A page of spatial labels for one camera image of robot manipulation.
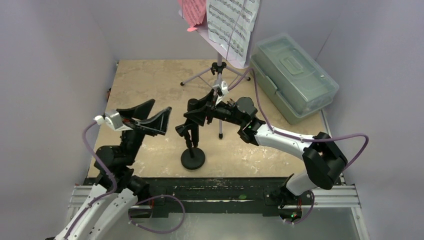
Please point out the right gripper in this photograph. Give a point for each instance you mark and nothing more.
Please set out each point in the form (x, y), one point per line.
(204, 110)

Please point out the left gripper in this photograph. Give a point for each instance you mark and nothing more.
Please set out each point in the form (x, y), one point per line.
(158, 124)

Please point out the black desktop microphone stand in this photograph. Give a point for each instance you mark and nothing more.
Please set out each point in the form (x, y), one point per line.
(192, 158)

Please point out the white sheet music page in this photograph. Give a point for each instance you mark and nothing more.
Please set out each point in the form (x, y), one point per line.
(230, 24)

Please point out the pink sheet music page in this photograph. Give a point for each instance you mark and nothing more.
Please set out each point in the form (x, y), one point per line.
(193, 12)

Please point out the black handheld microphone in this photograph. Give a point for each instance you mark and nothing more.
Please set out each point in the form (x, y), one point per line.
(194, 127)

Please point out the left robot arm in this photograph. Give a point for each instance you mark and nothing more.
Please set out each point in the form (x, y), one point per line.
(116, 188)

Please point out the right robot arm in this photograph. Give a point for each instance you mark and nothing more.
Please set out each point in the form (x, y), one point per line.
(322, 158)

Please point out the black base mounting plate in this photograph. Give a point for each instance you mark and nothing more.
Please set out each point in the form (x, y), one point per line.
(228, 195)

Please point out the clear plastic storage box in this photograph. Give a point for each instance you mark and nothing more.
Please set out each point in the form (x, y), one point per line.
(293, 81)

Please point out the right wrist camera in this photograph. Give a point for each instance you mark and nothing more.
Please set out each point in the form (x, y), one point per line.
(222, 90)

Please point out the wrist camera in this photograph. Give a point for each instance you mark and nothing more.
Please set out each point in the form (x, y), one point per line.
(222, 90)
(113, 120)

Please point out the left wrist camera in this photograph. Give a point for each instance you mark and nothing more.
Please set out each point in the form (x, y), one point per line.
(113, 120)

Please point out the aluminium rail frame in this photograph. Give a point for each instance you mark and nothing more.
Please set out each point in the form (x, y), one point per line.
(337, 196)

